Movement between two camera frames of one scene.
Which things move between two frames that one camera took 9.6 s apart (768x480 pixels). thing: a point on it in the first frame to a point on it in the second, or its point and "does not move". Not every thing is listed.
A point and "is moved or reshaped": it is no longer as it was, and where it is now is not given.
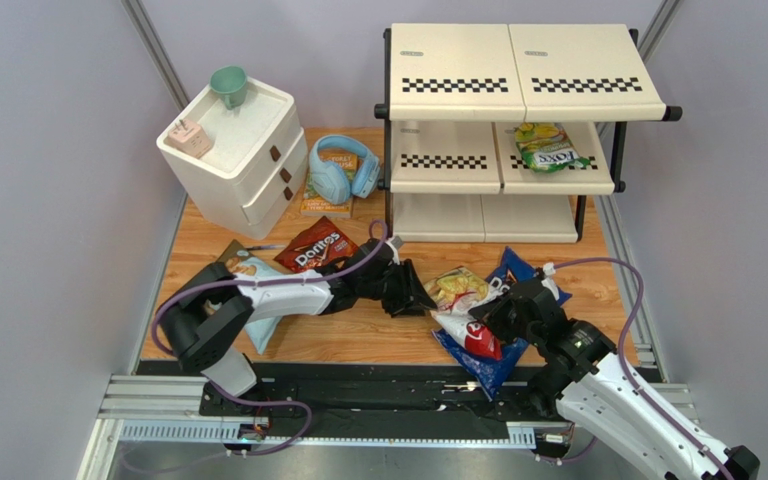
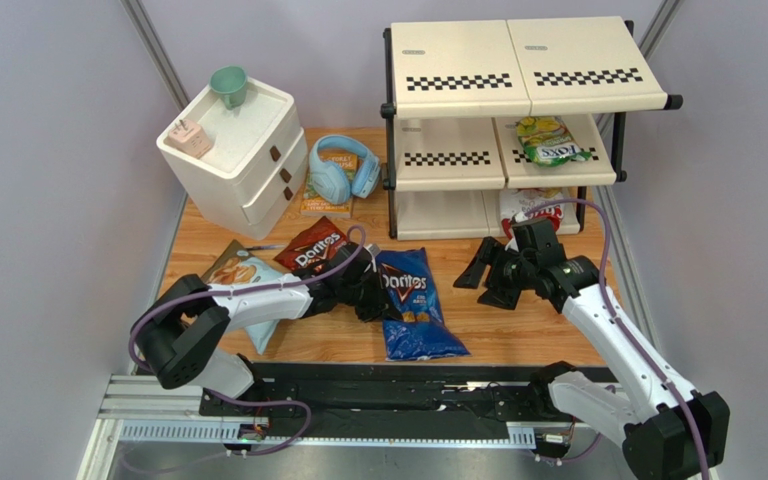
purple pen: (265, 247) does not move
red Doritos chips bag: (315, 246) does not move
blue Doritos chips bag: (510, 268) is moved or reshaped
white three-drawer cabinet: (254, 179) does not move
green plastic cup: (231, 82) does not move
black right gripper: (502, 316) to (496, 275)
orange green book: (312, 205) does not move
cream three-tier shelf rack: (497, 132) does not move
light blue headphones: (331, 179) does not move
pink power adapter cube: (189, 137) does not move
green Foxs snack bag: (545, 147) is moved or reshaped
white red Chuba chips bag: (454, 291) to (517, 200)
